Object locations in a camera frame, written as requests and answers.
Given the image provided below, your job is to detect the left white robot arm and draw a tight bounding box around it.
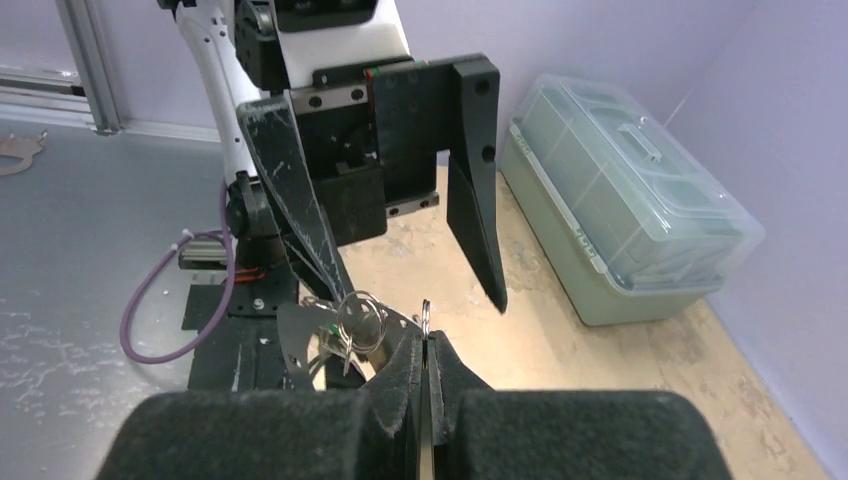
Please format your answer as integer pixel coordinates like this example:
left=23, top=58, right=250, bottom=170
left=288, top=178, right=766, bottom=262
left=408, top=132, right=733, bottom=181
left=160, top=1, right=508, bottom=310

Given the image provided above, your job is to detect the aluminium frame rail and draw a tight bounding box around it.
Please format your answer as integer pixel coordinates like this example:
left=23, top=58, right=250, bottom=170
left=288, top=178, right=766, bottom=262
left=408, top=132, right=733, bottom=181
left=1, top=1, right=228, bottom=142

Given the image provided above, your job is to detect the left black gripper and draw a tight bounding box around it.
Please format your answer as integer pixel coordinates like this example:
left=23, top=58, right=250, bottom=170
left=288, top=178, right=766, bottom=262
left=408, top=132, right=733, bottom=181
left=236, top=54, right=508, bottom=313

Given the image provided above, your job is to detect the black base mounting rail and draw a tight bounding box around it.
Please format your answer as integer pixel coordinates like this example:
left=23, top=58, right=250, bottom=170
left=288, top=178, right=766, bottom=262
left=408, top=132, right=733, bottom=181
left=187, top=273, right=298, bottom=392

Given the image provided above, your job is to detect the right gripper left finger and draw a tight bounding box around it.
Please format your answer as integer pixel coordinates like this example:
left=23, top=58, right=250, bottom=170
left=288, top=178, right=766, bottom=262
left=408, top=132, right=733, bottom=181
left=97, top=330, right=423, bottom=479

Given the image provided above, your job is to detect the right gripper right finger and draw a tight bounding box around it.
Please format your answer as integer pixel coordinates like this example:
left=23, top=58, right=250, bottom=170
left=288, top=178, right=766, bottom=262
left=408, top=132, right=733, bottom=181
left=427, top=331, right=732, bottom=479

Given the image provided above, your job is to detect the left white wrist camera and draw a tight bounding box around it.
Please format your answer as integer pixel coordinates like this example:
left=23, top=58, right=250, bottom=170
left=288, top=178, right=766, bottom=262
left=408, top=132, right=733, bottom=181
left=271, top=0, right=411, bottom=89

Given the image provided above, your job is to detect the clear green plastic storage box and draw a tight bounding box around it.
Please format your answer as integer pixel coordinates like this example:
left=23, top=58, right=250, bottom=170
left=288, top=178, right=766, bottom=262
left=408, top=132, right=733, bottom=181
left=500, top=74, right=765, bottom=327

